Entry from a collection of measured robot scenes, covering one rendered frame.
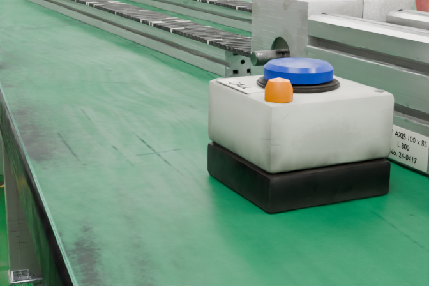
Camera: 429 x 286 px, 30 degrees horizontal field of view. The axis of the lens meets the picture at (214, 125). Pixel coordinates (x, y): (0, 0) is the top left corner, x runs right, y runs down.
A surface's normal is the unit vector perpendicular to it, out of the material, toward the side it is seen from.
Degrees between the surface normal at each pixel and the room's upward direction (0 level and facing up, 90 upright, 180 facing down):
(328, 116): 90
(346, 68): 90
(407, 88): 90
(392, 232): 0
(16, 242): 90
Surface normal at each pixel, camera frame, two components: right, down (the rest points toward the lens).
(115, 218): 0.00, -0.97
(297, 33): -0.90, 0.10
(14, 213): 0.32, 0.23
